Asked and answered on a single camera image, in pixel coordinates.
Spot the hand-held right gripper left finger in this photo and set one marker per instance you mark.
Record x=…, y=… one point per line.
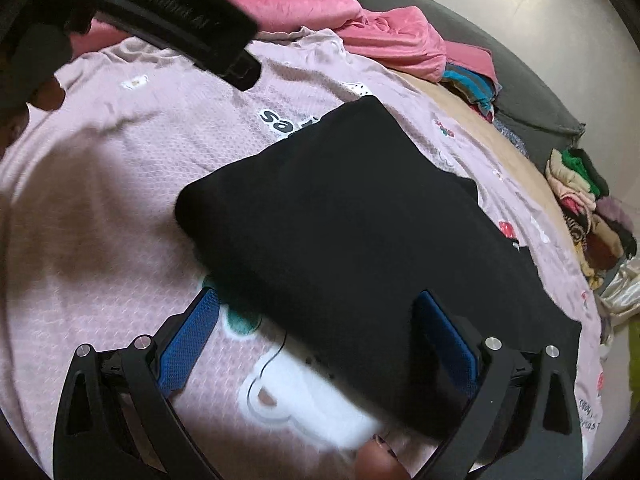
x=192, y=335

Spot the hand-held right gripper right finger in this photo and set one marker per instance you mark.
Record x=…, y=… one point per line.
x=445, y=342

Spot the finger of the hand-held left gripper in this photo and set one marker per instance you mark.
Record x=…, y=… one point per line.
x=237, y=70

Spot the black sweater with orange cuffs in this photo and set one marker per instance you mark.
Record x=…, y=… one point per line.
x=340, y=220

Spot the pile of assorted clothes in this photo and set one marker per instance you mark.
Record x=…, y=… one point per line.
x=590, y=210

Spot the person's right hand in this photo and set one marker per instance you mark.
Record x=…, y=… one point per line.
x=380, y=462

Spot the person's left hand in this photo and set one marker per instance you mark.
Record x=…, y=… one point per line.
x=47, y=96

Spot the lilac printed blanket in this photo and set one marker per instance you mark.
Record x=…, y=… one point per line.
x=125, y=160

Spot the pink plush blanket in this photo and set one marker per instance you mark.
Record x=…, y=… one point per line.
x=390, y=35

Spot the beige bed sheet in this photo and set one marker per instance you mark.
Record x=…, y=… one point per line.
x=480, y=140

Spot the pink folded towel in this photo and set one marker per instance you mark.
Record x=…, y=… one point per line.
x=470, y=60

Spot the blue striped folded cloth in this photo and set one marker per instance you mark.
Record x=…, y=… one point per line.
x=472, y=92

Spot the grey headboard cushion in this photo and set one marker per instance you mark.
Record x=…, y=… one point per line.
x=530, y=105

